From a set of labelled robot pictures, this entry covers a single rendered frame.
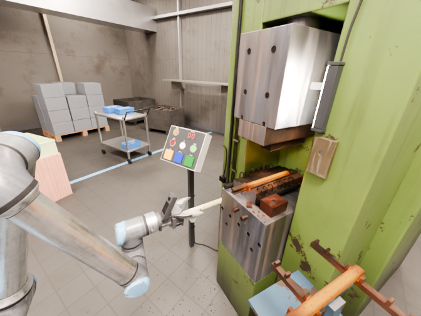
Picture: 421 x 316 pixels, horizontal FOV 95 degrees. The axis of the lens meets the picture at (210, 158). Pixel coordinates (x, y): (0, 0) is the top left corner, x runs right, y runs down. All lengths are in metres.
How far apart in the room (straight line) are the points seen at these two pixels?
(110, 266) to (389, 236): 1.38
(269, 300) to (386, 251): 0.80
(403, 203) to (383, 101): 0.68
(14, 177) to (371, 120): 1.05
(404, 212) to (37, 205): 1.51
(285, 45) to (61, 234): 0.97
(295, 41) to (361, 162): 0.52
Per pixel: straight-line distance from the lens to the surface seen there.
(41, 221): 0.66
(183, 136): 1.46
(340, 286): 0.81
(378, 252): 1.58
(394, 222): 1.46
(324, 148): 0.94
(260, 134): 0.98
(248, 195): 1.16
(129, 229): 0.88
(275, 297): 1.04
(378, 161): 0.90
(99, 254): 0.75
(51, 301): 2.14
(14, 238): 0.88
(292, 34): 0.90
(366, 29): 0.92
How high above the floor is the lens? 1.60
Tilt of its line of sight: 24 degrees down
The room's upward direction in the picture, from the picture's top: 2 degrees clockwise
